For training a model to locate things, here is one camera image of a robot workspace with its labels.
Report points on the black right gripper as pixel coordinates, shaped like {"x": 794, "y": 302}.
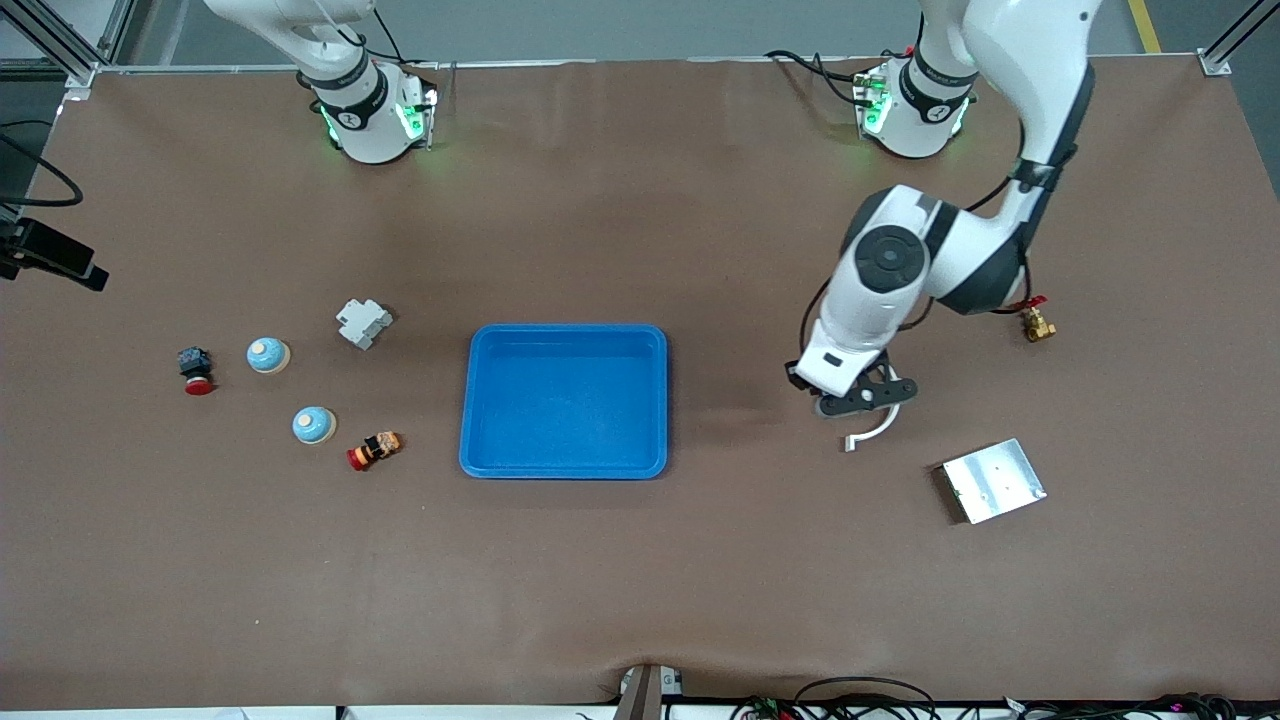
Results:
{"x": 53, "y": 247}

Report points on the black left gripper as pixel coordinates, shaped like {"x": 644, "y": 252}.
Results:
{"x": 797, "y": 381}

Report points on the blue round bell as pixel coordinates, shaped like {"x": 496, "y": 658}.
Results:
{"x": 314, "y": 425}
{"x": 268, "y": 355}

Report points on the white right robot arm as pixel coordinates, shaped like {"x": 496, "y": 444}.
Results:
{"x": 365, "y": 115}

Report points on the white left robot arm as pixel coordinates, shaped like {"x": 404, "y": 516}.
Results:
{"x": 1030, "y": 80}

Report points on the red black push button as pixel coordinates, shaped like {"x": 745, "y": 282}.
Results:
{"x": 195, "y": 362}

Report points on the square aluminium plate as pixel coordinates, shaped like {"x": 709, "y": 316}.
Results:
{"x": 995, "y": 482}

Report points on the brown table cover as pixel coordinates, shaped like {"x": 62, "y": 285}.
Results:
{"x": 700, "y": 580}

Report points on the blue plastic tray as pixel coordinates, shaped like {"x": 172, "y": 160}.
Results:
{"x": 565, "y": 400}

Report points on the grey plastic terminal block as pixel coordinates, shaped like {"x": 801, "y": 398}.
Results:
{"x": 362, "y": 322}

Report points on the aluminium frame profile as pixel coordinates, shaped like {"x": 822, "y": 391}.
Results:
{"x": 75, "y": 55}
{"x": 1225, "y": 50}

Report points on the red yellow button switch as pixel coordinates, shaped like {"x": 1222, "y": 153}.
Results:
{"x": 375, "y": 450}

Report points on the metal table edge bracket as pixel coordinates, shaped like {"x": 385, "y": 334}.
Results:
{"x": 645, "y": 695}

